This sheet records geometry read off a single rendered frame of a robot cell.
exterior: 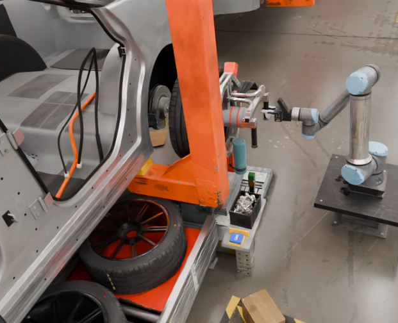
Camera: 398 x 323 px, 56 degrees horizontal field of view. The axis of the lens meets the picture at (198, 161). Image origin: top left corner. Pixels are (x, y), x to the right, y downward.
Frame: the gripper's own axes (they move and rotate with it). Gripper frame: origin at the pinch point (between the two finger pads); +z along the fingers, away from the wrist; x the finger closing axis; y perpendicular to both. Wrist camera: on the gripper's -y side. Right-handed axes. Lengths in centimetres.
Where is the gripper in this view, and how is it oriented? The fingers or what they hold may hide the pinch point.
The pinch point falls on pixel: (263, 109)
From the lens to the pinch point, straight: 268.0
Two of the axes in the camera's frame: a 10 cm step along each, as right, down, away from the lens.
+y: 1.2, 7.9, 6.0
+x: 3.5, -6.0, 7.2
